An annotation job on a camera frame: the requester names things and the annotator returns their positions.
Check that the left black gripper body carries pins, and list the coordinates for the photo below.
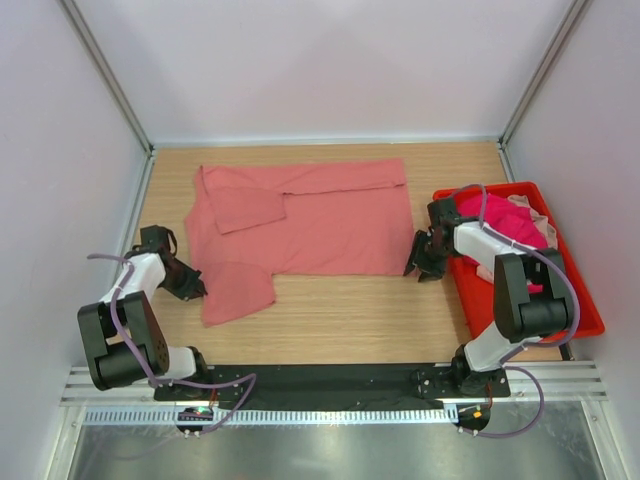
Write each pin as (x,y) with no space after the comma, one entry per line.
(185,281)

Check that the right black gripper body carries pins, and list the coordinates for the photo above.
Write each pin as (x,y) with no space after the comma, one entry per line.
(430,252)

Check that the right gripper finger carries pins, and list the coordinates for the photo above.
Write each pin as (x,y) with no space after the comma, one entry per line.
(411,267)
(426,276)

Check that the salmon pink t shirt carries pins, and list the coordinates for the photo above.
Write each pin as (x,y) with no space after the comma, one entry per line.
(249,224)

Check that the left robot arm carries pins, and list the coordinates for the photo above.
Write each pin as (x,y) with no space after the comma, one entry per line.
(121,336)

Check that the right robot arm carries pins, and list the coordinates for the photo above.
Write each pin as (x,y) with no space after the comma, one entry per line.
(533,297)

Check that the red plastic bin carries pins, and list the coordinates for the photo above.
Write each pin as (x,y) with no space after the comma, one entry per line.
(476,295)

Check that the magenta t shirt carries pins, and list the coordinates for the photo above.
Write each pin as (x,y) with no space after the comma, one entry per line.
(471,207)

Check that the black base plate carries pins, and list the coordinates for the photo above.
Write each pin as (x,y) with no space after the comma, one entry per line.
(210,391)

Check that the slotted cable duct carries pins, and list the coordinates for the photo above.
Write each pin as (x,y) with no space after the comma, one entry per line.
(196,416)

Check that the aluminium front rail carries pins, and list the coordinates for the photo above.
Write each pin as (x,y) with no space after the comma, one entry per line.
(389,387)

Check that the left aluminium corner post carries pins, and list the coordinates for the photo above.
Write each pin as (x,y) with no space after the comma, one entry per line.
(100,62)

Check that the aluminium corner post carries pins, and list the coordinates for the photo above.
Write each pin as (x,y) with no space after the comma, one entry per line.
(100,62)
(552,53)

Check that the right aluminium corner post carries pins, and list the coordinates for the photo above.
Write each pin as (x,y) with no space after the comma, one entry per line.
(552,53)

